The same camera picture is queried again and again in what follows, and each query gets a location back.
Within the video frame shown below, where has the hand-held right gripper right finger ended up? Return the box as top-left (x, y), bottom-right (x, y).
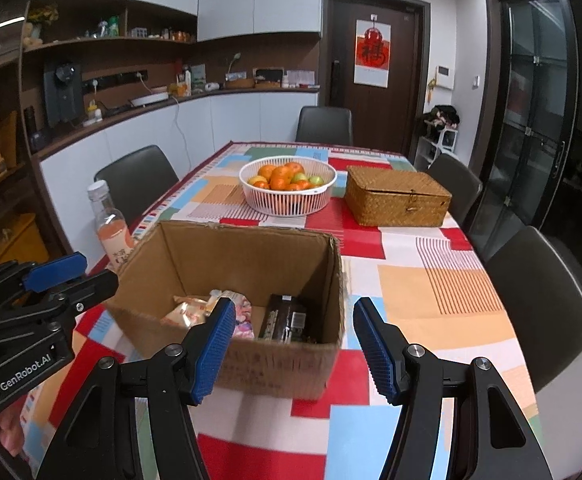
top-left (352, 296), bottom-right (554, 480)

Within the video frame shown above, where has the black snack packet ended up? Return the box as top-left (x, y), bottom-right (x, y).
top-left (257, 294), bottom-right (322, 345)

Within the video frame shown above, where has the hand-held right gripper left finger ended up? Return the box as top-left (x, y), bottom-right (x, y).
top-left (36, 296), bottom-right (238, 480)

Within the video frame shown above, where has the yellow flower bunch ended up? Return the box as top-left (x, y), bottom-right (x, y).
top-left (26, 5), bottom-right (59, 26)

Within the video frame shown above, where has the yellow snack packet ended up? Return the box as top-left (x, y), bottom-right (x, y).
top-left (161, 295), bottom-right (216, 331)

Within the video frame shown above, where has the dark glass door cabinet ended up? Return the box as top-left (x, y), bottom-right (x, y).
top-left (483, 0), bottom-right (582, 241)

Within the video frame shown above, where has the clear bottle with pink drink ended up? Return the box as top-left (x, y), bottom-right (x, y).
top-left (87, 180), bottom-right (136, 276)

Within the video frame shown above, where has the dark brown door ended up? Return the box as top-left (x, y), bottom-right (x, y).
top-left (321, 0), bottom-right (432, 158)

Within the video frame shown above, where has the white shelf unit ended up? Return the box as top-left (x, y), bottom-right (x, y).
top-left (415, 127), bottom-right (459, 171)

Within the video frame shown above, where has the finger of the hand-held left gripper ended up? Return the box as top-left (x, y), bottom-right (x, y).
top-left (0, 269), bottom-right (120, 356)
top-left (0, 252), bottom-right (88, 301)

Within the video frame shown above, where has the white plastic fruit basket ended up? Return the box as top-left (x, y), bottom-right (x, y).
top-left (239, 156), bottom-right (338, 217)

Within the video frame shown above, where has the person's left hand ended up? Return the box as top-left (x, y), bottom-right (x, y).
top-left (0, 395), bottom-right (39, 456)

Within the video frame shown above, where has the pile of dark clothes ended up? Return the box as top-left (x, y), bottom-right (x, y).
top-left (417, 104), bottom-right (462, 131)

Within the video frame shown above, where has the brown cardboard box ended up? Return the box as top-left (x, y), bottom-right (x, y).
top-left (103, 220), bottom-right (346, 401)

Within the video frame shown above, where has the red wall poster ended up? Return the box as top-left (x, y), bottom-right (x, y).
top-left (354, 19), bottom-right (392, 86)

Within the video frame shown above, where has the black countertop appliance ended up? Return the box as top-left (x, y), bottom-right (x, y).
top-left (43, 61), bottom-right (86, 128)

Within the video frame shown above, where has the pile of oranges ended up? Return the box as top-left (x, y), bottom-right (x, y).
top-left (247, 161), bottom-right (324, 192)

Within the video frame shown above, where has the white tray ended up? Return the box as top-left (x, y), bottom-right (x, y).
top-left (128, 92), bottom-right (169, 108)

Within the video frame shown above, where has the woven lidded basket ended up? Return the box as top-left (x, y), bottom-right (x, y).
top-left (345, 165), bottom-right (452, 228)

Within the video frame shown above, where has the pink bear snack packet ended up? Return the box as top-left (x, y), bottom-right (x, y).
top-left (206, 289), bottom-right (256, 341)

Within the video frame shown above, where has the yellow storage box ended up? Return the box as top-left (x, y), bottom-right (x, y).
top-left (0, 212), bottom-right (46, 266)

